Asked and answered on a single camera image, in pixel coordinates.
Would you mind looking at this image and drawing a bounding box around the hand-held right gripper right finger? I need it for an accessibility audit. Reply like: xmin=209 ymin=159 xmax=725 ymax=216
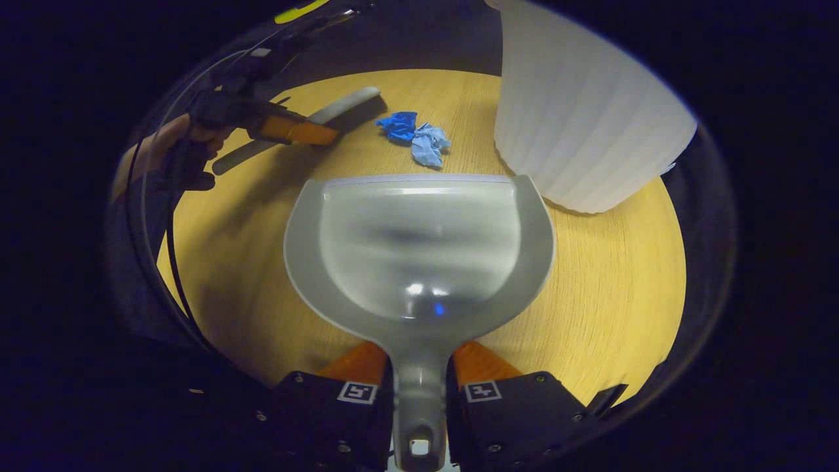
xmin=446 ymin=340 xmax=591 ymax=471

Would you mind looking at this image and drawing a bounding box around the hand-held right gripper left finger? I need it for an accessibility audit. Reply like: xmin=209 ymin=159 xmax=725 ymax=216
xmin=258 ymin=340 xmax=395 ymax=472

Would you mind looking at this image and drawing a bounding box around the small white broom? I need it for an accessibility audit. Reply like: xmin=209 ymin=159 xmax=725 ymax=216
xmin=211 ymin=87 xmax=382 ymax=176

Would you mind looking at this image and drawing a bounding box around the dark blue paper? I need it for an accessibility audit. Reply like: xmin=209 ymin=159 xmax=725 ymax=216
xmin=375 ymin=111 xmax=419 ymax=144

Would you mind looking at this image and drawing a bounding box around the light blue paper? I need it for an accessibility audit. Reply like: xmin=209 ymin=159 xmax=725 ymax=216
xmin=411 ymin=123 xmax=452 ymax=168

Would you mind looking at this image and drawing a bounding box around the grey plastic dustpan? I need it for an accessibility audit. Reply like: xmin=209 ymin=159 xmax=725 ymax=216
xmin=283 ymin=174 xmax=556 ymax=472

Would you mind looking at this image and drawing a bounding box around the white ribbed garbage bin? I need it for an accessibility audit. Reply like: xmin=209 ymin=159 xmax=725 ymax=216
xmin=485 ymin=0 xmax=699 ymax=214

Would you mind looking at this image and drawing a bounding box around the light wooden desktop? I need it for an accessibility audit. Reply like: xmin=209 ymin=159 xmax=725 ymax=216
xmin=157 ymin=69 xmax=688 ymax=404

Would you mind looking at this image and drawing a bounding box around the black cable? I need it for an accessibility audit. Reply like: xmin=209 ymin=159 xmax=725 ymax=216
xmin=163 ymin=190 xmax=220 ymax=351

